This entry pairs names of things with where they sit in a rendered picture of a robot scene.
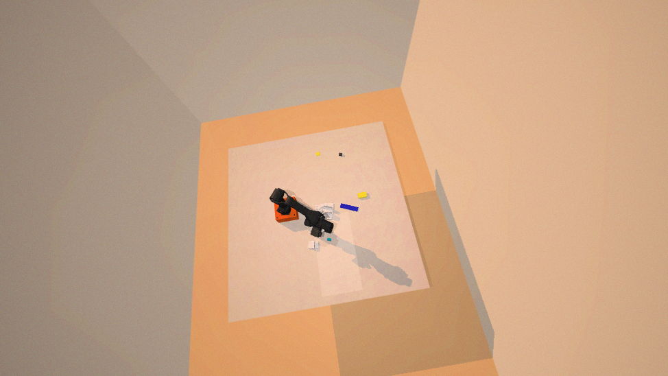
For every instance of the dark blue thin bar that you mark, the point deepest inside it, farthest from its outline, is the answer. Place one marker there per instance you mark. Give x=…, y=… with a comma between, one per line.
x=349, y=207

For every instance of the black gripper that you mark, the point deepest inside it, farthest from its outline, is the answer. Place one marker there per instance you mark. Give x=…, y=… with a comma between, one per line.
x=307, y=223

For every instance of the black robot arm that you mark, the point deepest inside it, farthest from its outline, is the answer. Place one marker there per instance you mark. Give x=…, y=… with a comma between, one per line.
x=314, y=217

